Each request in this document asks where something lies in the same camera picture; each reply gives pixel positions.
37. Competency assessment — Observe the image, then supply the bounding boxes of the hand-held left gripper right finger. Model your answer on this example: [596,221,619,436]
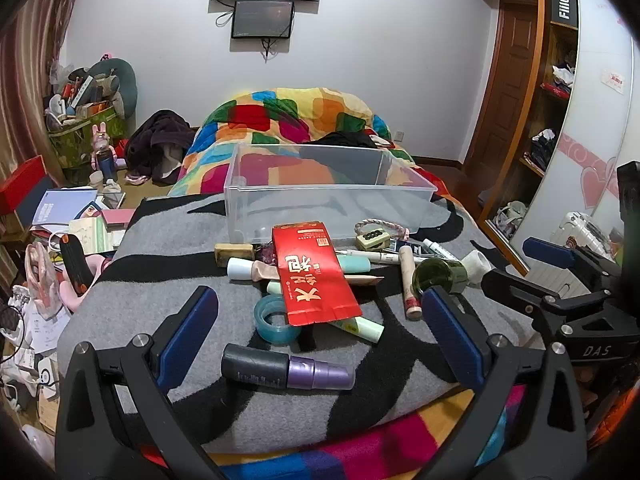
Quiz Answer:
[417,286,588,480]

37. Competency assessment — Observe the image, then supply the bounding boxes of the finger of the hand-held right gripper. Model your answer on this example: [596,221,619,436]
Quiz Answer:
[481,268,568,335]
[523,236,621,291]

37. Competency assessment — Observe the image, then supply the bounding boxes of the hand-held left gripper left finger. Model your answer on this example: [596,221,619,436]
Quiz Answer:
[55,285,221,480]

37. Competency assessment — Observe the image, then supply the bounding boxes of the white roll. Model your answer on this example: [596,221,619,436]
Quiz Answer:
[460,250,488,278]

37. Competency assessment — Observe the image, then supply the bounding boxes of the green glass bottle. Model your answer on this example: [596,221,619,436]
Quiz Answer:
[412,257,468,296]

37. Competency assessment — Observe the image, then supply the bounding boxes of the pink beige lip gloss tube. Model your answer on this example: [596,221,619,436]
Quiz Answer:
[400,247,424,321]

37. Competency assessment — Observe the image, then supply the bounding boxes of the white marker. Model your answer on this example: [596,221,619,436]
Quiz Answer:
[422,238,461,261]

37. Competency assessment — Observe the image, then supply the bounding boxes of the beige tube white cap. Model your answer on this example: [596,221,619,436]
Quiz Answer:
[227,257,386,287]

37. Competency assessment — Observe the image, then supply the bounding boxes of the black purple bottle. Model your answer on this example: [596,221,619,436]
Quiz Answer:
[221,343,356,392]

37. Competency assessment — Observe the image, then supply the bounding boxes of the brown wooden block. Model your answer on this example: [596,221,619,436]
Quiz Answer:
[215,242,254,266]

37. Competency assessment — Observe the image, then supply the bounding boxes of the pale green tube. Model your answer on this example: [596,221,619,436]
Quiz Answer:
[266,280,385,345]

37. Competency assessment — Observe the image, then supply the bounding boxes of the white pen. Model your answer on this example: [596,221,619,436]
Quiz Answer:
[335,249,401,264]

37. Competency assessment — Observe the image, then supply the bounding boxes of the braided rope bracelet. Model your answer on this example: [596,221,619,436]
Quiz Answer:
[356,218,410,241]

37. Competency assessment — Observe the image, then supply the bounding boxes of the mint green tube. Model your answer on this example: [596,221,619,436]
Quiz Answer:
[335,255,372,277]

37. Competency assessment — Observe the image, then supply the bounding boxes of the red paper packet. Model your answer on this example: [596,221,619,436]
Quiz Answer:
[272,220,363,328]

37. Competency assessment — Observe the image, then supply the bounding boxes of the clear plastic bin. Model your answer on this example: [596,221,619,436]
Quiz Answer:
[223,143,438,246]

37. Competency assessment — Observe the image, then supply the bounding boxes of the person's right hand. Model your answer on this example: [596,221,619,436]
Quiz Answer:
[574,362,608,411]

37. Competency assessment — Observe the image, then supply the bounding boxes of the white suitcase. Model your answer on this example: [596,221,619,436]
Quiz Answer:
[552,211,622,263]

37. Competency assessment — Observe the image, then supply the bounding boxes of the white sandals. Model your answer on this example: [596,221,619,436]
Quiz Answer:
[492,201,529,238]

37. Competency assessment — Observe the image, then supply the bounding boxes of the grey black patterned blanket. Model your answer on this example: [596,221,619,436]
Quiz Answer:
[57,192,551,453]

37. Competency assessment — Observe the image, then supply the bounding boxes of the book stack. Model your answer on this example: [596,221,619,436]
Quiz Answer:
[70,217,127,257]

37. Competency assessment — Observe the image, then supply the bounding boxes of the pink book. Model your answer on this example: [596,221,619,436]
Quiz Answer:
[100,208,136,231]

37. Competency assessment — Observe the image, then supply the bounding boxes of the wooden wardrobe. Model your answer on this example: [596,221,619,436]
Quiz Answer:
[477,0,640,261]

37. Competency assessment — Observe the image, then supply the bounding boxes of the paper pile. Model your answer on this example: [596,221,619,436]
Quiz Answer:
[0,285,71,421]

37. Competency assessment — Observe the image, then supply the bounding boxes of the pink bag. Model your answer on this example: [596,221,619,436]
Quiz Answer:
[25,242,72,318]

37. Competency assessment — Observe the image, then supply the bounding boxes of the wooden door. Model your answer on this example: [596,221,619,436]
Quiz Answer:
[465,0,542,167]

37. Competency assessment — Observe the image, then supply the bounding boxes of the blue notebook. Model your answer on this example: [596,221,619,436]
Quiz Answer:
[32,189,98,226]

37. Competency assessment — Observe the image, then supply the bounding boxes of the dark clothes pile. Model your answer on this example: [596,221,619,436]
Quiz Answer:
[124,110,196,183]

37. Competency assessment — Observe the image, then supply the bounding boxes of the rabbit figurine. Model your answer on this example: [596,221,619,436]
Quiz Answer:
[91,122,119,173]

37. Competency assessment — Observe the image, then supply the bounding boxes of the black garment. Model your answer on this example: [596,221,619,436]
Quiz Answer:
[305,131,396,150]

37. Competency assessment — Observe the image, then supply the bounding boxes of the green storage bin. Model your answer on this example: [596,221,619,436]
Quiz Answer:
[47,105,128,171]

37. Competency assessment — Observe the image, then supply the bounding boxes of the red box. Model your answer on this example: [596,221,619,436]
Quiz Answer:
[0,155,51,216]

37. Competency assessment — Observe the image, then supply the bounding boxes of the white sliding wardrobe door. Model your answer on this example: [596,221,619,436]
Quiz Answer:
[510,0,640,261]

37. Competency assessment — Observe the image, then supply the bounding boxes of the colourful patchwork blanket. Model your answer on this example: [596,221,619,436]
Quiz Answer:
[170,87,526,480]

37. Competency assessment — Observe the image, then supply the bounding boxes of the black box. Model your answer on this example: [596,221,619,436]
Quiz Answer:
[547,0,577,28]

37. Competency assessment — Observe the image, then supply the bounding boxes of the grey neck pillow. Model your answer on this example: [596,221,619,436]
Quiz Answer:
[87,58,138,121]

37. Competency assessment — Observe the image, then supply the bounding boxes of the striped curtain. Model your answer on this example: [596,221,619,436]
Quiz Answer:
[0,0,103,186]

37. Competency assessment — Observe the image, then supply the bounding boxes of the small black monitor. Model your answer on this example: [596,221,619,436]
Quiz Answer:
[231,0,295,40]

